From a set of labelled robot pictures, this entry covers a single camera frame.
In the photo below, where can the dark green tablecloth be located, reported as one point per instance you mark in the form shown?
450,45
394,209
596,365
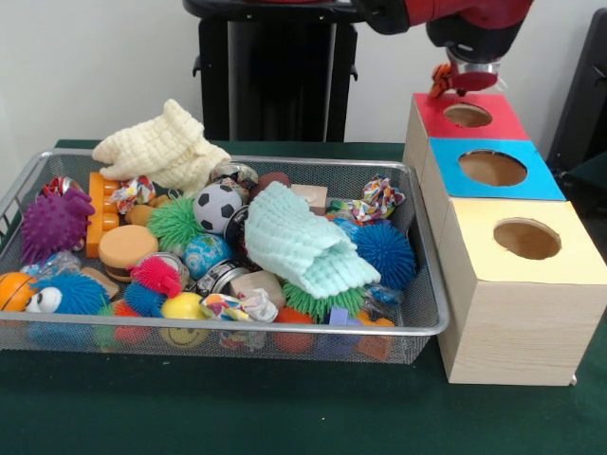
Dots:
593,170
237,407

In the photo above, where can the black and white soccer ball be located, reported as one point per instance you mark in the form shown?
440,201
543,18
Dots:
218,208

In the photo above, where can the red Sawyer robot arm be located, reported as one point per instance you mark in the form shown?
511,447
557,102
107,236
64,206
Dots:
474,33

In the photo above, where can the black upright panel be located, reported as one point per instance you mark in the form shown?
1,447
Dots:
588,95

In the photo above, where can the cream knitted cloth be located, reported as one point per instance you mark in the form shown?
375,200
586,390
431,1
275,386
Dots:
156,151

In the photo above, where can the orange tiger striped plush toy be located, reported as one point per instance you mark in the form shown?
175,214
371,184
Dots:
441,80

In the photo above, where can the clear mesh toy bin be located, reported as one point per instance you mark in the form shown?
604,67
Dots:
28,336

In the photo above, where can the purple spiky rubber ball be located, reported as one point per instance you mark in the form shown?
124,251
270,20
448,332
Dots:
54,225

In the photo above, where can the orange toy burger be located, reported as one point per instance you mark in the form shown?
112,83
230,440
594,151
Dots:
125,251

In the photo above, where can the wooden three-hole box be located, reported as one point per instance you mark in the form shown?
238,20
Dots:
521,322

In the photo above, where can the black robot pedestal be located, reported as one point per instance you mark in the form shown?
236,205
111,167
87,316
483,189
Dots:
265,85

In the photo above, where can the pink spiky rubber ball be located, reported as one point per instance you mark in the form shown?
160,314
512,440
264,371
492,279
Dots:
156,277

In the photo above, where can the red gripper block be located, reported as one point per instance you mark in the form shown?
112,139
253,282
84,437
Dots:
474,83

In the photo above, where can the orange basketball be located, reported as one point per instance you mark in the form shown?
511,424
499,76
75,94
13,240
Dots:
14,291

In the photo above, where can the small green spiky ball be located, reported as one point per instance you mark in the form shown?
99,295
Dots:
173,220

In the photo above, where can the blue spiky rubber ball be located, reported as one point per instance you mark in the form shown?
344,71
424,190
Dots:
386,256

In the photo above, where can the mint knitted cloth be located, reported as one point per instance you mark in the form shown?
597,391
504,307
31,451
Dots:
294,237

